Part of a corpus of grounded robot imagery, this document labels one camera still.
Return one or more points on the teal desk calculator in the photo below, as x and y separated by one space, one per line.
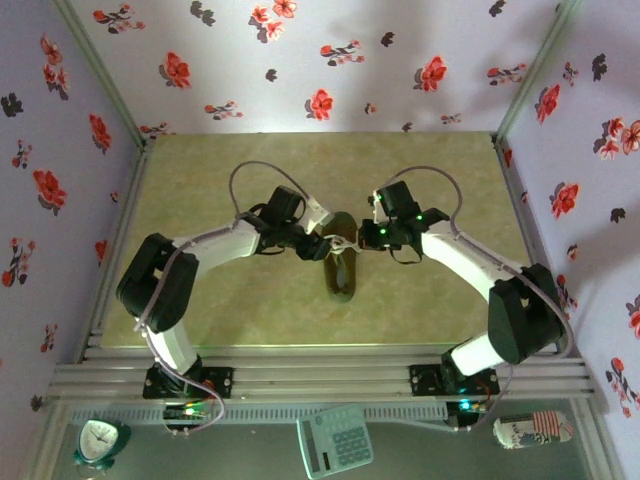
335 442

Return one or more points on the olive green canvas shoe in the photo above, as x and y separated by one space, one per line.
345 225

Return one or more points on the aluminium frame leg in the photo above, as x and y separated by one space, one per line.
597 440
47 440

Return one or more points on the white shoelace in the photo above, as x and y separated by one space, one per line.
342 245

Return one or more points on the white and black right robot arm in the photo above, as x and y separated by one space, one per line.
450 250

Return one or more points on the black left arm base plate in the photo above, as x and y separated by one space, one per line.
222 382

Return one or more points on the teal alarm clock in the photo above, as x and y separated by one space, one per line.
100 440

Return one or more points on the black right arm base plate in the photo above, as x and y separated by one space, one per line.
420 380

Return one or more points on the aluminium frame post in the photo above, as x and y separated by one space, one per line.
97 75
532 75

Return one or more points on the aluminium side rail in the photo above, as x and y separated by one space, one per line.
114 255
520 210

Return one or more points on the printed drink can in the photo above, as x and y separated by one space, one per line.
530 430

